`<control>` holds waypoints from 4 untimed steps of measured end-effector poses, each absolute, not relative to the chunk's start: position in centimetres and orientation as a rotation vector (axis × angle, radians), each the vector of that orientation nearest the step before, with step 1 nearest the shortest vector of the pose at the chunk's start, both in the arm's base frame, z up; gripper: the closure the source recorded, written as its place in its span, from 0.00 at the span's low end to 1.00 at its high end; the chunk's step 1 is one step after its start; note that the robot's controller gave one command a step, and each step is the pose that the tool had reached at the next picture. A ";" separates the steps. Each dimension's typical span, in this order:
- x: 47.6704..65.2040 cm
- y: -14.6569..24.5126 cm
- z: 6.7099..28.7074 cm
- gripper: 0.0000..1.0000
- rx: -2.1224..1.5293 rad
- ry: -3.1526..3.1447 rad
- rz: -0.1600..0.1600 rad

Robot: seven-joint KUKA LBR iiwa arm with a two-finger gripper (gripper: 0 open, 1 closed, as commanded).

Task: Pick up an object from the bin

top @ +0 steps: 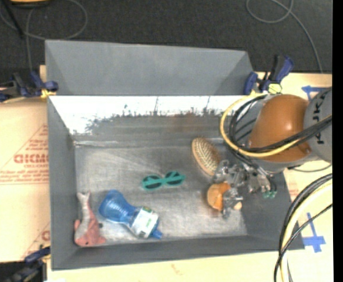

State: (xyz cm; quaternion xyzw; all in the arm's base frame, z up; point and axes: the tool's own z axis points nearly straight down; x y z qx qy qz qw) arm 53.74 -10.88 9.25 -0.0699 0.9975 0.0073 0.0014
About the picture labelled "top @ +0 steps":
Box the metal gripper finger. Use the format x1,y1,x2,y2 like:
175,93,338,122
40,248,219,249
221,186,244,219
211,159,242,185

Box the orange rounded toy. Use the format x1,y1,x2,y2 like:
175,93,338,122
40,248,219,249
206,182,243,212

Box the wooden hairbrush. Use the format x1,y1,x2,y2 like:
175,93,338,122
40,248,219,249
191,137,222,177

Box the green sunglasses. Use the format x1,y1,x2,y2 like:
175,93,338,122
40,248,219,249
140,170,187,192

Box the blue spray bottle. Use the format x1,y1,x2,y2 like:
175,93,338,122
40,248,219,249
97,189,163,241

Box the grey metal bin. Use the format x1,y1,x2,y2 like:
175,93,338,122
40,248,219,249
44,39,305,271

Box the pink toy fish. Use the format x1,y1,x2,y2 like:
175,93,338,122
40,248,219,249
73,190,106,247

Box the pale board with red print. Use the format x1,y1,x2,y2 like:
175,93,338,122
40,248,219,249
0,64,333,265

